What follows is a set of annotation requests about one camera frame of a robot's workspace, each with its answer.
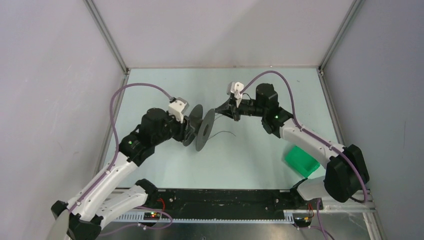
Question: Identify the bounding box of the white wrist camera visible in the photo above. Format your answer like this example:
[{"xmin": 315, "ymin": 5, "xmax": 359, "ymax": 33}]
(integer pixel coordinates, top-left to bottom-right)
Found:
[
  {"xmin": 226, "ymin": 81, "xmax": 245, "ymax": 108},
  {"xmin": 168, "ymin": 97, "xmax": 189, "ymax": 124}
]

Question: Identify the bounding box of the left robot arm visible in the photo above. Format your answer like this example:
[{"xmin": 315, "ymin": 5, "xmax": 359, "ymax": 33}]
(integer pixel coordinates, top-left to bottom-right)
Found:
[{"xmin": 47, "ymin": 104, "xmax": 203, "ymax": 240}]

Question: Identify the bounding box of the controller board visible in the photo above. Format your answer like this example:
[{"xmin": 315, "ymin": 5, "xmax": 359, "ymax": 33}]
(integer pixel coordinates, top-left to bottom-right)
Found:
[
  {"xmin": 293, "ymin": 217, "xmax": 313, "ymax": 230},
  {"xmin": 143, "ymin": 211, "xmax": 162, "ymax": 221}
]

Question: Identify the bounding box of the dark grey cable spool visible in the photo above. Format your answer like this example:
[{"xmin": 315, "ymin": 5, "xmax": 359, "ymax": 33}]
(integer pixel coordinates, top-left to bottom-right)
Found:
[{"xmin": 182, "ymin": 104, "xmax": 215, "ymax": 152}]

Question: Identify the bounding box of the aluminium frame rail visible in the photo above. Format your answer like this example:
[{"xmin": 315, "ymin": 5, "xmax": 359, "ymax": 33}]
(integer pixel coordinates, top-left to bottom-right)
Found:
[{"xmin": 83, "ymin": 0, "xmax": 129, "ymax": 75}]

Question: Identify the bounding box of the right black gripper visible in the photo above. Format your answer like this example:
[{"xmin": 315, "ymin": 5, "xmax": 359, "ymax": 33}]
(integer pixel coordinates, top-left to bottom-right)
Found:
[{"xmin": 215, "ymin": 95, "xmax": 266, "ymax": 122}]

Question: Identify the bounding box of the white slotted cable duct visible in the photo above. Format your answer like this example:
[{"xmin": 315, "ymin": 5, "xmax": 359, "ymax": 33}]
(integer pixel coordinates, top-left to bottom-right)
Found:
[{"xmin": 113, "ymin": 211, "xmax": 294, "ymax": 224}]

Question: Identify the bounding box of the left controller board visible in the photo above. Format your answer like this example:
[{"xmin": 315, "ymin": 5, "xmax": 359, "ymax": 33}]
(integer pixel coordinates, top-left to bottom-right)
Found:
[{"xmin": 143, "ymin": 211, "xmax": 162, "ymax": 221}]

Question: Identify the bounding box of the thin black wire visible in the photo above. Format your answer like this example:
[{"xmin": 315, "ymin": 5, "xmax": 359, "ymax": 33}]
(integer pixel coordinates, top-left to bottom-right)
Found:
[{"xmin": 207, "ymin": 112, "xmax": 237, "ymax": 141}]

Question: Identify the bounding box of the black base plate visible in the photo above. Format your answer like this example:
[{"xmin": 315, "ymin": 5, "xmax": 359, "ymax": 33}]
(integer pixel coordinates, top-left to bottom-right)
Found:
[{"xmin": 144, "ymin": 188, "xmax": 309, "ymax": 220}]

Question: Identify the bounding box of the right controller board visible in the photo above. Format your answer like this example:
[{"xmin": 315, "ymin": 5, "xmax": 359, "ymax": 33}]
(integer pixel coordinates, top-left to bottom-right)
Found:
[{"xmin": 293, "ymin": 217, "xmax": 313, "ymax": 230}]

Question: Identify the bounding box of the green plastic tray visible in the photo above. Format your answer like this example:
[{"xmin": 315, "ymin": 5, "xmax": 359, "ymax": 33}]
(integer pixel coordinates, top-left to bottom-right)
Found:
[{"xmin": 284, "ymin": 146, "xmax": 320, "ymax": 178}]

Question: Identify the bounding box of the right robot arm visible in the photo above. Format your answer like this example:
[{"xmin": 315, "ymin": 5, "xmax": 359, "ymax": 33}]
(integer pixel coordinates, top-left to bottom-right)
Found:
[{"xmin": 215, "ymin": 82, "xmax": 370, "ymax": 209}]

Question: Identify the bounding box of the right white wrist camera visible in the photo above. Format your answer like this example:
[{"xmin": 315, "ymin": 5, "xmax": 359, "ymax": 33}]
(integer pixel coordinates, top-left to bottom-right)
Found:
[{"xmin": 226, "ymin": 81, "xmax": 245, "ymax": 108}]

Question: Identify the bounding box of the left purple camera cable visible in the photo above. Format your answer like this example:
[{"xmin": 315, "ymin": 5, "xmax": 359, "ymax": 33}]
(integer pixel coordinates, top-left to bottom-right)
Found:
[{"xmin": 67, "ymin": 82, "xmax": 175, "ymax": 213}]

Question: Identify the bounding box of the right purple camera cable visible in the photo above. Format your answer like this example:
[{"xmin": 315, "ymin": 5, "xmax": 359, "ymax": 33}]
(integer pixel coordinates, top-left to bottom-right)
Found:
[{"xmin": 240, "ymin": 70, "xmax": 369, "ymax": 204}]

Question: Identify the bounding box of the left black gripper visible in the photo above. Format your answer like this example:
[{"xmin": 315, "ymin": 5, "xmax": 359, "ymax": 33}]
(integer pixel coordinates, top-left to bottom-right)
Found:
[{"xmin": 152, "ymin": 110, "xmax": 195, "ymax": 146}]

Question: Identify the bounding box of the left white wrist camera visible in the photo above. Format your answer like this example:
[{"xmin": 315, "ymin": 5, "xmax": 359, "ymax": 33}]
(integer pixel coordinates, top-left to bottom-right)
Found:
[{"xmin": 168, "ymin": 97, "xmax": 189, "ymax": 124}]

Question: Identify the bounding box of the purple camera cable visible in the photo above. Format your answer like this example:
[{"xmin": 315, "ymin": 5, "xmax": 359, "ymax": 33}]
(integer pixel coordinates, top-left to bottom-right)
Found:
[
  {"xmin": 240, "ymin": 70, "xmax": 369, "ymax": 204},
  {"xmin": 67, "ymin": 82, "xmax": 175, "ymax": 213}
]

